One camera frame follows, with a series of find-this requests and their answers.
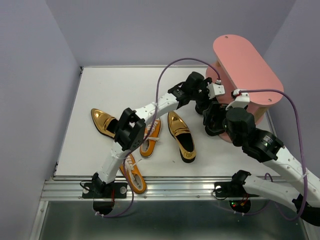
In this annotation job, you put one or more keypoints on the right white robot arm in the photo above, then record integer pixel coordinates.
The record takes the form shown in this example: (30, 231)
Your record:
(303, 194)

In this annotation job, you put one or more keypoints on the black loafer back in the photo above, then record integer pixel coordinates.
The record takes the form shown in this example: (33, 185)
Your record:
(212, 130)

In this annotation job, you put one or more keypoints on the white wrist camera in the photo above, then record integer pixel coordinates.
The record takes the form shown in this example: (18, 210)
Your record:
(215, 90)
(241, 99)

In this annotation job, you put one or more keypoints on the black loafer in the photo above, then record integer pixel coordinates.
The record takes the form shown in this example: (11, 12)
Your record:
(201, 106)
(212, 130)

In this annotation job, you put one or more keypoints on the orange sneaker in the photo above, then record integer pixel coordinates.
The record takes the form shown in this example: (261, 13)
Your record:
(151, 135)
(132, 173)

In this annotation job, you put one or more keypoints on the aluminium mounting rail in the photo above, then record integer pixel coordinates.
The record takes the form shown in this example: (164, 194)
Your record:
(158, 189)

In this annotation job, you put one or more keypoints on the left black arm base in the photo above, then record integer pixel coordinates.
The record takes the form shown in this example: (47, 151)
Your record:
(98, 189)

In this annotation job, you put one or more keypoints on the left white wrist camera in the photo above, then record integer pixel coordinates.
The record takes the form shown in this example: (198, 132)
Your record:
(215, 90)

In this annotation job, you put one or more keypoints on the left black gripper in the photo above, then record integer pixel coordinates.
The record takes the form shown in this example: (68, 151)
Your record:
(203, 86)

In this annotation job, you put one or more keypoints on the gold loafer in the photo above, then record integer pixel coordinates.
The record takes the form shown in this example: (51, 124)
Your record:
(104, 123)
(182, 134)

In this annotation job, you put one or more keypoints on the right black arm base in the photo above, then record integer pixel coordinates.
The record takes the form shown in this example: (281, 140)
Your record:
(232, 189)

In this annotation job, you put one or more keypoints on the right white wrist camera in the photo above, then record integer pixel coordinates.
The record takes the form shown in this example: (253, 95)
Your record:
(241, 99)

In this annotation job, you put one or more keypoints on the orange sneaker front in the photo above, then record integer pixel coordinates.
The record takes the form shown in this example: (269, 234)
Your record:
(132, 173)

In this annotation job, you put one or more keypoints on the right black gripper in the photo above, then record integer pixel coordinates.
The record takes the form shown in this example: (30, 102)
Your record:
(213, 109)

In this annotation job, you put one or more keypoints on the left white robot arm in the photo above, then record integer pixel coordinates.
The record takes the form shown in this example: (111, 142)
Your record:
(130, 129)

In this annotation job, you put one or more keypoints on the pink shoe shelf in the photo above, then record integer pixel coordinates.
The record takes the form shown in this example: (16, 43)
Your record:
(242, 67)

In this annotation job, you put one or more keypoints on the orange sneaker centre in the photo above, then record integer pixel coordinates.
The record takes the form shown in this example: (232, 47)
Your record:
(151, 135)

